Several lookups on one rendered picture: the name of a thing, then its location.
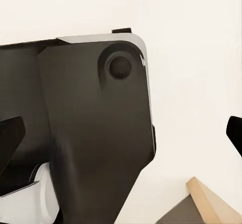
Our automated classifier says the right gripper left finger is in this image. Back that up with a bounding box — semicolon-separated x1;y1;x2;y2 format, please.
0;116;26;176

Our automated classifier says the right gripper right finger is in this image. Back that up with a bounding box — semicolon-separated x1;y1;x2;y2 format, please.
226;116;242;157

